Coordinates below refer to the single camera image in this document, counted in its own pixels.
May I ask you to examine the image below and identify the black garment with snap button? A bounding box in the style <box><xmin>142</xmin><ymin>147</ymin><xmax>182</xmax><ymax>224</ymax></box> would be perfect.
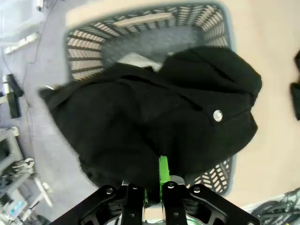
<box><xmin>38</xmin><ymin>45</ymin><xmax>263</xmax><ymax>202</ymax></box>

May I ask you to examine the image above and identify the black cable bundle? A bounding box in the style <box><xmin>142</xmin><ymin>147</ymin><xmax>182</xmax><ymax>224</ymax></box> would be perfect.
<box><xmin>252</xmin><ymin>187</ymin><xmax>300</xmax><ymax>222</ymax></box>

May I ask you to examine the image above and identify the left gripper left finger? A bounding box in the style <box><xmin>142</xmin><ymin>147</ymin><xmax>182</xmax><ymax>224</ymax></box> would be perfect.
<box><xmin>50</xmin><ymin>184</ymin><xmax>149</xmax><ymax>225</ymax></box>

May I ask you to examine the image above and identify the grey plastic lattice basket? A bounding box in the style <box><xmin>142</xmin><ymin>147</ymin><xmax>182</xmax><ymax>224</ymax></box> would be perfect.
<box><xmin>63</xmin><ymin>2</ymin><xmax>235</xmax><ymax>196</ymax></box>

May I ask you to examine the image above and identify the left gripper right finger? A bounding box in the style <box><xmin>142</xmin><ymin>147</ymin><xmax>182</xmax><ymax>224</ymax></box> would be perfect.
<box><xmin>158</xmin><ymin>155</ymin><xmax>261</xmax><ymax>225</ymax></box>

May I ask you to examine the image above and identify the light grey garment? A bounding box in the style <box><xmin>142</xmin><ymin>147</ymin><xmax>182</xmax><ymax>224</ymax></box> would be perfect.
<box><xmin>117</xmin><ymin>53</ymin><xmax>162</xmax><ymax>71</ymax></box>

